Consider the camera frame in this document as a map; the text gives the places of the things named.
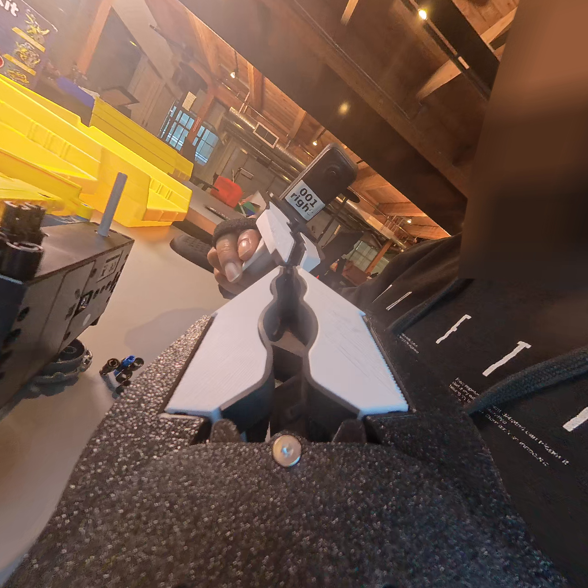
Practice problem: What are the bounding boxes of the red container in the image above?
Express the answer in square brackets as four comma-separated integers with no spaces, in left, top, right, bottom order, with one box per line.
[213,177,244,207]

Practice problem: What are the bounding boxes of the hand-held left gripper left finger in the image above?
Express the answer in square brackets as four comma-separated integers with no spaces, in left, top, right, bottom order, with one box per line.
[164,269,283,417]

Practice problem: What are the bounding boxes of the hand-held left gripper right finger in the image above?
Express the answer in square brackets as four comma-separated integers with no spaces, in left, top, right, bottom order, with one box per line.
[294,267,411,417]

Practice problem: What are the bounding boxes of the grey metal axle rod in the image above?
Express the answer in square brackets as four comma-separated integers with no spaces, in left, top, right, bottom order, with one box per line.
[97,173,129,238]

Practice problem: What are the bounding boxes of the person's right forearm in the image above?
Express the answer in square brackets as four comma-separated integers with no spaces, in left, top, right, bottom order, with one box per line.
[345,237,460,313]

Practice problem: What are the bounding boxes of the person in black hoodie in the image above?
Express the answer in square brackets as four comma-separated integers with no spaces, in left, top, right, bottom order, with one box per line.
[349,235,588,588]

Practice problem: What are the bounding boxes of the blue printed cardboard box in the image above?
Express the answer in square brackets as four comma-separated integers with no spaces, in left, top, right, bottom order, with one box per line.
[0,0,58,88]

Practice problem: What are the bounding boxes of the yellow toy block robot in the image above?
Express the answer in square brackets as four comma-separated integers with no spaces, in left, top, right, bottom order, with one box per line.
[0,201,135,409]

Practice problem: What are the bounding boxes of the black textured pad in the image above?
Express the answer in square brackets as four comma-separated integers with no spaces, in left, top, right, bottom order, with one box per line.
[170,230,221,272]

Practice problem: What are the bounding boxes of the grey desk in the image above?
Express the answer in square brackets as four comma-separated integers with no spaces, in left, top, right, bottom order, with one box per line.
[0,207,276,579]

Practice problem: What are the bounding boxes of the yellow plastic bin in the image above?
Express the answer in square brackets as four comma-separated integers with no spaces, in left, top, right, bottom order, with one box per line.
[0,76,97,219]
[89,99,194,228]

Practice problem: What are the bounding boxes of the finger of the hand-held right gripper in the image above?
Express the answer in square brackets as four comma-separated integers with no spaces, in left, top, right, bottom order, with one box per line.
[253,203,299,268]
[297,237,324,273]

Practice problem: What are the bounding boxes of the person's right hand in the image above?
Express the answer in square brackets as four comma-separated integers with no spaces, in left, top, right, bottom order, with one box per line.
[207,218,263,285]

